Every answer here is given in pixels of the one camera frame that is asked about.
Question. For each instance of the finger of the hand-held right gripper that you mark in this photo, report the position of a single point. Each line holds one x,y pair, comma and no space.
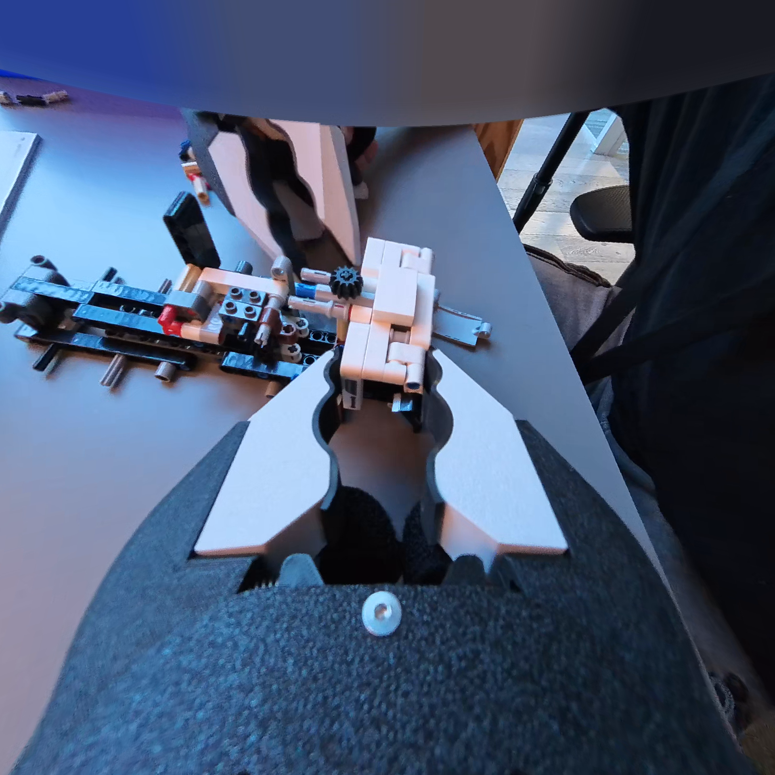
330,169
227,163

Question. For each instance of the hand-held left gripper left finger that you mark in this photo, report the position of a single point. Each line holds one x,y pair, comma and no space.
272,472

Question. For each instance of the black lego panel piece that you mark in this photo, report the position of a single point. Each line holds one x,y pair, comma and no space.
191,233

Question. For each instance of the small red white brick pieces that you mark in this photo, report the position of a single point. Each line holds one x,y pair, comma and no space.
197,184

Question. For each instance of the grey lego panel piece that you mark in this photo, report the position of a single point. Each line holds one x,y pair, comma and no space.
457,324

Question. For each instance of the lego truck chassis model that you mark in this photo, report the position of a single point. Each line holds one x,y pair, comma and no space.
393,290

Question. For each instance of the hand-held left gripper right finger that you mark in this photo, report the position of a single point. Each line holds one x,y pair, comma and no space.
490,478

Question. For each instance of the wooden panel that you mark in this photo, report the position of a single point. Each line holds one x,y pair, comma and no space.
499,145

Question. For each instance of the person's dark jacket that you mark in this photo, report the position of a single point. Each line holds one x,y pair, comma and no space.
696,303

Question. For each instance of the black tripod pole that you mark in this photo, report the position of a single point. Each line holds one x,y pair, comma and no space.
548,169

